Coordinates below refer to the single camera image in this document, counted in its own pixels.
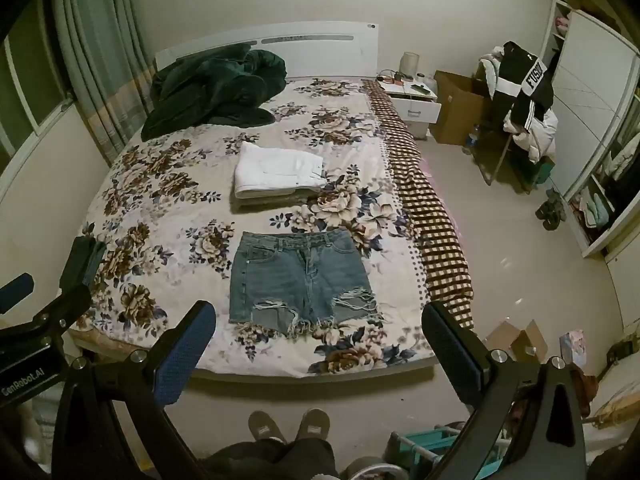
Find window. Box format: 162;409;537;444
0;0;77;172

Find white puffy jacket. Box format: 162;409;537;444
504;109;559;164

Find white bed headboard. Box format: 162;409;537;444
154;20;380;80

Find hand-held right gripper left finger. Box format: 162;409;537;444
50;300;217;480

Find green striped curtain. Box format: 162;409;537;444
49;0;157;167

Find reddish brown cloth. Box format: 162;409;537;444
570;362;600;418

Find plastic water bottle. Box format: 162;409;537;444
462;124;482;156

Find black and white jacket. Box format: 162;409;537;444
492;40;555;134

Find wooden chair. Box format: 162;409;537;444
474;57;557;192

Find folded white pants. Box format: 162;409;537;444
233;141;327;200

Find floral bed sheet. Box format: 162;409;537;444
66;76;437;380

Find grey slipper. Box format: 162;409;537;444
294;408;331;444
248;410;287;445

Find folded beige pants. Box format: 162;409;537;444
230;187;326;209

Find teal rack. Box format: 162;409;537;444
387;422;507;480

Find brown checkered sheet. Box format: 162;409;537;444
362;80;476;332

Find dark shoe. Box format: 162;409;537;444
542;205;569;231
534;188;561;221

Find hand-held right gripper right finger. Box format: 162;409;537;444
421;300;589;480

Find small open cardboard box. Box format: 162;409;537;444
482;318;549;364

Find white wardrobe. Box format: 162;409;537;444
541;0;640;262

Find dark green blanket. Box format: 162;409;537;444
140;44;287;142

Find white nightstand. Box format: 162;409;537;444
375;76;444;140

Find large cardboard box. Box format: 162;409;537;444
430;70;494;147

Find blue denim shorts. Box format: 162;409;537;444
228;230;384;339

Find person's legs in dark trousers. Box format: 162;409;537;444
199;437;342;480

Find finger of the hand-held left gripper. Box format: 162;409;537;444
27;236;107;342
0;273;35;304

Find white round object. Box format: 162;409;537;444
347;456;402;480

